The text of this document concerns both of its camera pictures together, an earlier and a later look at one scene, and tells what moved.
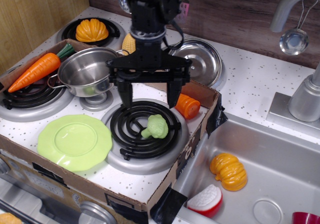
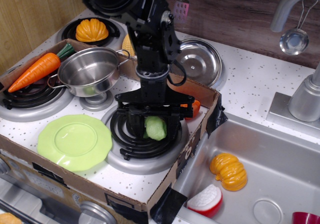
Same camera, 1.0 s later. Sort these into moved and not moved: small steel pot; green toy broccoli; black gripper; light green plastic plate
Moved: black gripper
Not moved: small steel pot; green toy broccoli; light green plastic plate
